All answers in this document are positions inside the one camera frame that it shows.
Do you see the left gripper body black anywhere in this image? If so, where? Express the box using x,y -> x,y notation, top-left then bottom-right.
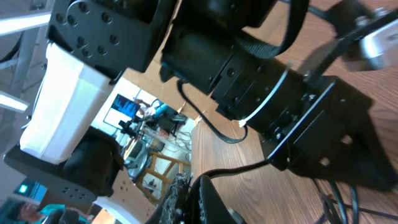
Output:
260,76 -> 395,190

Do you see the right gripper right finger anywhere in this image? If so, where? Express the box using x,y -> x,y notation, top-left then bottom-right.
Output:
198,175 -> 246,224

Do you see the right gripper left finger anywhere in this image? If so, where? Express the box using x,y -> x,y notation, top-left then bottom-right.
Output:
146,174 -> 191,224

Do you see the thin black cable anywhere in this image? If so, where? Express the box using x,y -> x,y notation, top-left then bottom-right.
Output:
312,179 -> 398,224

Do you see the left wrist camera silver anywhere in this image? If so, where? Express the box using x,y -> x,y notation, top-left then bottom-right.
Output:
342,19 -> 397,72

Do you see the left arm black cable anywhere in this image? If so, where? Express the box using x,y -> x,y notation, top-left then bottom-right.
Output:
176,0 -> 312,144

